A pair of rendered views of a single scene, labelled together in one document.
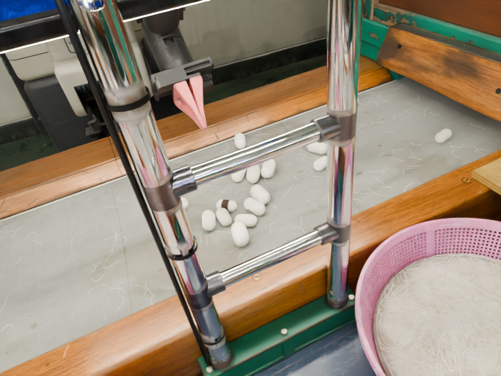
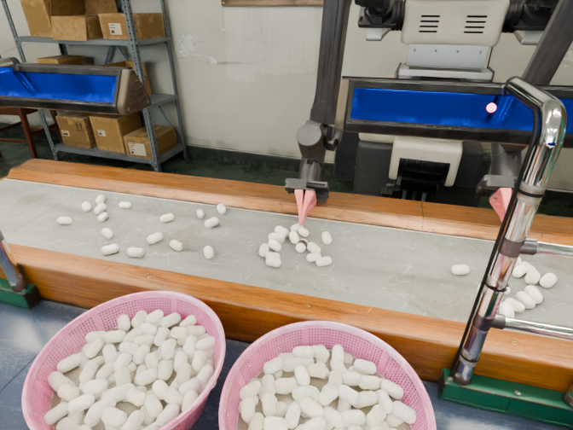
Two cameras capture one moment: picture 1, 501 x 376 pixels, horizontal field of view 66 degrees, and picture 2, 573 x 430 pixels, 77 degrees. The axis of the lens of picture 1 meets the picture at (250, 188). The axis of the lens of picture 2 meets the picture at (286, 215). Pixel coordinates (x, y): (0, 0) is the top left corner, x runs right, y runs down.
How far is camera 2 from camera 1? 25 cm
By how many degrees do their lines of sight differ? 29
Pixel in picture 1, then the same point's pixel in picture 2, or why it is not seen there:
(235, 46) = not seen: hidden behind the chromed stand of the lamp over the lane
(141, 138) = (527, 212)
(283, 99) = not seen: outside the picture
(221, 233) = not seen: hidden behind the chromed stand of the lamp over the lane
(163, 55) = (501, 165)
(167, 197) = (515, 250)
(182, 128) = (481, 219)
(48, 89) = (373, 151)
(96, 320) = (385, 305)
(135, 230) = (423, 270)
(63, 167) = (385, 207)
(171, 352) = (431, 350)
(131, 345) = (410, 330)
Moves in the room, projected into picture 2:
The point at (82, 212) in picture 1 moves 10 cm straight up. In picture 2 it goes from (389, 241) to (395, 201)
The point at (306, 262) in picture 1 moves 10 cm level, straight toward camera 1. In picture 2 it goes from (561, 357) to (546, 405)
